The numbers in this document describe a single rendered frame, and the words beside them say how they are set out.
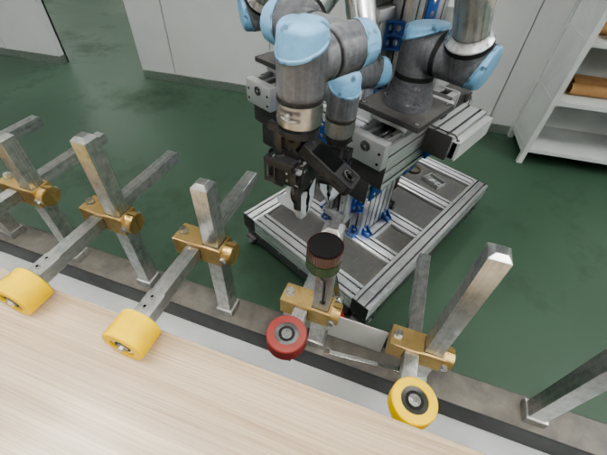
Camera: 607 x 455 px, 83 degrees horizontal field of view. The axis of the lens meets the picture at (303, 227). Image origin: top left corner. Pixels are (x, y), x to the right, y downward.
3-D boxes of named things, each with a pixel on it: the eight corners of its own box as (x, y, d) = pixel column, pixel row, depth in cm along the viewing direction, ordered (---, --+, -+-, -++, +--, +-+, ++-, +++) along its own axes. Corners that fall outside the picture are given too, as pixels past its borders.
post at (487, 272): (406, 367, 86) (489, 237, 51) (420, 373, 85) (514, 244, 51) (404, 381, 83) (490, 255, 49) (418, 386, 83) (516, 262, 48)
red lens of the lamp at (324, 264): (312, 236, 59) (313, 227, 58) (346, 246, 58) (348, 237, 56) (301, 262, 55) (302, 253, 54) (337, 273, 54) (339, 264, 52)
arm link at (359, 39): (338, 4, 59) (290, 14, 53) (391, 21, 53) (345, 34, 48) (332, 53, 64) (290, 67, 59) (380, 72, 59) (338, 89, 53)
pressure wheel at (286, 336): (275, 335, 78) (275, 308, 69) (309, 347, 76) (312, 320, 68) (261, 367, 72) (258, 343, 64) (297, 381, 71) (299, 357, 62)
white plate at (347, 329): (284, 317, 91) (284, 296, 84) (380, 350, 86) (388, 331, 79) (283, 319, 91) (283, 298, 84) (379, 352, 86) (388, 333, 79)
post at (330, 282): (310, 342, 94) (327, 216, 60) (322, 347, 93) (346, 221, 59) (306, 354, 92) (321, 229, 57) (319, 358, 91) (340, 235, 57)
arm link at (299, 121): (331, 95, 55) (308, 116, 50) (329, 121, 59) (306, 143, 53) (291, 84, 58) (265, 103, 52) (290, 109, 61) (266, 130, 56)
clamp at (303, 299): (287, 293, 83) (287, 282, 79) (341, 311, 80) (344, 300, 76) (278, 313, 79) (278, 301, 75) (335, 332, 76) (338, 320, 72)
